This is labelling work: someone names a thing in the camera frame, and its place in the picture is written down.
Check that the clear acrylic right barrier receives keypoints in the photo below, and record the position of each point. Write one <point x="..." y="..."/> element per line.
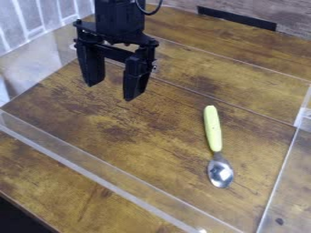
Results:
<point x="287" y="212"/>

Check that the black strip on back wall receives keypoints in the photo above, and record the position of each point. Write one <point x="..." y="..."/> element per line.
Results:
<point x="241" y="19"/>

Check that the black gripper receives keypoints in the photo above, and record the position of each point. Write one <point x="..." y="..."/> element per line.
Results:
<point x="115" y="36"/>

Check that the green handled metal spoon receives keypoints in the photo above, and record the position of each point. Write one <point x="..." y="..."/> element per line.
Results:
<point x="219" y="170"/>

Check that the clear acrylic barrier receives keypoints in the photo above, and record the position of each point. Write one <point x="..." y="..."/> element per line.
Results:
<point x="156" y="201"/>
<point x="287" y="212"/>

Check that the clear acrylic front barrier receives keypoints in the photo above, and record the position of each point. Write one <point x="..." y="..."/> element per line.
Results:
<point x="156" y="201"/>

